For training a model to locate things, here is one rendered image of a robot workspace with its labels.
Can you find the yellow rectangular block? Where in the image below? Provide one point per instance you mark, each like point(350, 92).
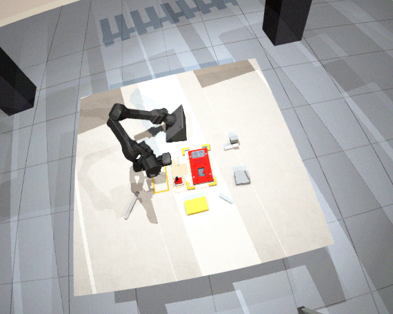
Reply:
point(196, 205)

